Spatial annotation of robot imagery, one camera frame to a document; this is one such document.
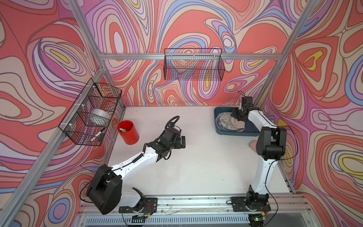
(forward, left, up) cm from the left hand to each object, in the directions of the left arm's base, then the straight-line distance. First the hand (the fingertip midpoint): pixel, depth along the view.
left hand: (180, 139), depth 84 cm
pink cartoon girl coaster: (+17, -43, -7) cm, 47 cm away
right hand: (+22, -39, -4) cm, 45 cm away
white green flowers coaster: (+24, -34, -9) cm, 43 cm away
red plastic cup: (+8, +35, -1) cm, 35 cm away
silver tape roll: (0, +41, +21) cm, 46 cm away
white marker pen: (-5, +43, +12) cm, 45 cm away
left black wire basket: (+21, +52, +17) cm, 59 cm away
